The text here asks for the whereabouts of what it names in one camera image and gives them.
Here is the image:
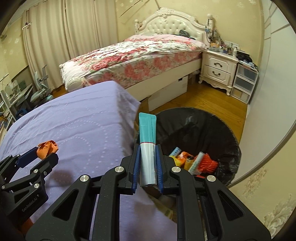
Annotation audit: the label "amber bottle black cap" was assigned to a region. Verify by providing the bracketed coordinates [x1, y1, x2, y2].
[184, 155, 195, 171]

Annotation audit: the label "light blue box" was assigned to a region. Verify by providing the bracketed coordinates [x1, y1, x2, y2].
[170, 147, 182, 158]

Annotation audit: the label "plastic drawer unit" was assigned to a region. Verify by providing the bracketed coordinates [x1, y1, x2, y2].
[230, 61, 259, 104]

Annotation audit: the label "white nightstand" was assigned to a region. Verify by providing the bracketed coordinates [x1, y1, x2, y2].
[198, 49, 238, 96]

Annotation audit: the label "black lined trash bin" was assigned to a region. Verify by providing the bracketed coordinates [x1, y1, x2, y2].
[135, 106, 242, 200]

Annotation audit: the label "grey desk chair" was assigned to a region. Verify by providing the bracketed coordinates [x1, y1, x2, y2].
[30, 65, 54, 108]

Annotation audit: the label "beige curtains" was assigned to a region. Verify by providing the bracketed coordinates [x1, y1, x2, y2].
[22, 0, 118, 89]

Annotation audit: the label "purple tablecloth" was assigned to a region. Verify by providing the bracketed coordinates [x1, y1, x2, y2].
[1, 81, 177, 240]

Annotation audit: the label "yellow foam fruit net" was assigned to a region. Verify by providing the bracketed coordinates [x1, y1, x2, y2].
[170, 156, 184, 168]

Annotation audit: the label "bed with floral bedding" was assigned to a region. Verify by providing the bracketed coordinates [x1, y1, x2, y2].
[59, 34, 206, 100]

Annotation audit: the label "teal white small box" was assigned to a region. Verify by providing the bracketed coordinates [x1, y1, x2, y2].
[139, 113, 157, 186]

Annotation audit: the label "white underbed box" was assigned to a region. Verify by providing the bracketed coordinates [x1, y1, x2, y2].
[148, 76, 188, 111]

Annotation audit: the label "study desk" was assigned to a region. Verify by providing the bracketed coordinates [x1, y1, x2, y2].
[1, 84, 33, 121]

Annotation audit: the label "white tufted headboard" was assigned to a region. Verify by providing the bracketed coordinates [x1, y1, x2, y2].
[134, 8, 214, 46]

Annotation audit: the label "orange plastic bag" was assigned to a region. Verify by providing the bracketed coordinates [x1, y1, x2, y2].
[177, 152, 190, 168]

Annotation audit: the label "red foam fruit net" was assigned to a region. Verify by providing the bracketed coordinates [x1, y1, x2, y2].
[198, 154, 219, 174]

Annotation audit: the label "white toothpaste box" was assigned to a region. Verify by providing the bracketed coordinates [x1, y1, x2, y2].
[188, 152, 204, 175]

